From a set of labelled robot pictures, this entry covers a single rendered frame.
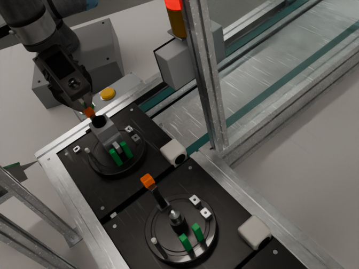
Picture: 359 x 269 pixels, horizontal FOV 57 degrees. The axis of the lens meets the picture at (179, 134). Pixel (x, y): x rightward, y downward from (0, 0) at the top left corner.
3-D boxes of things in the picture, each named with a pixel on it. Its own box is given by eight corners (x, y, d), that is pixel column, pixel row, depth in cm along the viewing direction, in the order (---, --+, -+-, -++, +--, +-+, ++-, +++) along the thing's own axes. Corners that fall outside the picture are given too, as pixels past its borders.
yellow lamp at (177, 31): (166, 30, 56) (159, 4, 52) (189, 16, 57) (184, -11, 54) (184, 41, 53) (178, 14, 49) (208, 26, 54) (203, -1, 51)
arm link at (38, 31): (52, 12, 60) (10, 34, 58) (64, 33, 63) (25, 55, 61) (38, -1, 64) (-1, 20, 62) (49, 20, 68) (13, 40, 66)
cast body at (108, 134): (95, 137, 77) (83, 117, 72) (111, 126, 78) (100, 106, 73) (112, 158, 72) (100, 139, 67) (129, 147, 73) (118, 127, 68)
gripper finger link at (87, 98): (90, 95, 83) (73, 66, 76) (101, 107, 80) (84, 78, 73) (79, 102, 83) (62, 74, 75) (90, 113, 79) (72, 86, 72)
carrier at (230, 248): (106, 229, 70) (80, 202, 61) (193, 161, 76) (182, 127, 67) (171, 332, 56) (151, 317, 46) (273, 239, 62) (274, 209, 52)
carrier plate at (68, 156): (60, 158, 85) (56, 153, 84) (136, 107, 91) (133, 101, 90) (102, 224, 71) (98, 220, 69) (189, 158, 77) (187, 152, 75)
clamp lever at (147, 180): (156, 205, 66) (139, 178, 62) (164, 199, 66) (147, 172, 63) (164, 214, 63) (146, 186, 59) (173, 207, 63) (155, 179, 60)
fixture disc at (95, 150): (81, 153, 82) (78, 149, 81) (127, 121, 86) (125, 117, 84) (107, 190, 74) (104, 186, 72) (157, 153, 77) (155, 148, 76)
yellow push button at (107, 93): (100, 97, 97) (97, 92, 95) (111, 89, 98) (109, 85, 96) (106, 104, 94) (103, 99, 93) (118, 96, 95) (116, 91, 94)
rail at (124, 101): (52, 174, 95) (31, 152, 86) (273, 21, 117) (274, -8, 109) (59, 186, 91) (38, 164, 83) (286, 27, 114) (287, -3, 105)
